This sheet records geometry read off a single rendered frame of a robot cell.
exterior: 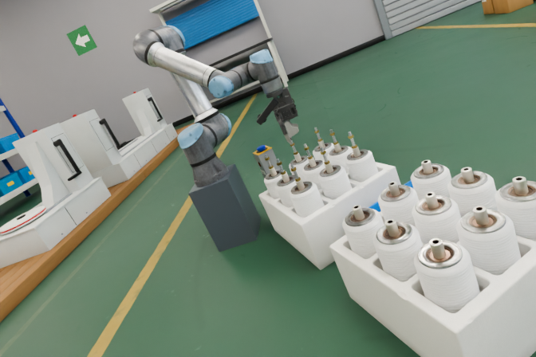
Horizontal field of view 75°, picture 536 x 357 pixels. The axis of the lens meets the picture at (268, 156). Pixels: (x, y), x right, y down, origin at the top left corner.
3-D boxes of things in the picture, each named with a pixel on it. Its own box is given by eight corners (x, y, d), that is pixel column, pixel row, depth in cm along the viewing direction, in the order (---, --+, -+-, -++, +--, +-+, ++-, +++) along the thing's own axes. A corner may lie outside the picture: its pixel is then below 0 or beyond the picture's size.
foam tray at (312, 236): (321, 271, 113) (301, 225, 108) (274, 230, 149) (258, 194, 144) (409, 210, 124) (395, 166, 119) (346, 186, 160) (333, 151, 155)
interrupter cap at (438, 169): (430, 182, 88) (429, 179, 88) (407, 177, 95) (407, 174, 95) (451, 168, 90) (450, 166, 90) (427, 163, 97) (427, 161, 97)
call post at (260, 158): (285, 216, 157) (258, 155, 148) (279, 212, 164) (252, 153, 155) (298, 208, 159) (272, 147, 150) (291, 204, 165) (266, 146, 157)
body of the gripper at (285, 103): (298, 117, 131) (286, 87, 127) (277, 126, 132) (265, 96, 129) (297, 113, 138) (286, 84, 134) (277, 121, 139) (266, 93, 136)
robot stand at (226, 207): (218, 252, 151) (187, 194, 143) (226, 229, 168) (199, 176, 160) (257, 240, 148) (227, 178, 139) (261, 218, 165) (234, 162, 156)
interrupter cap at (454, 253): (443, 276, 60) (441, 273, 60) (409, 259, 67) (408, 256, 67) (472, 253, 62) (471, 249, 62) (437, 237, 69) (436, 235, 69)
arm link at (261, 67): (254, 53, 133) (271, 45, 128) (265, 80, 136) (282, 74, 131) (242, 58, 127) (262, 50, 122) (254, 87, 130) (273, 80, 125)
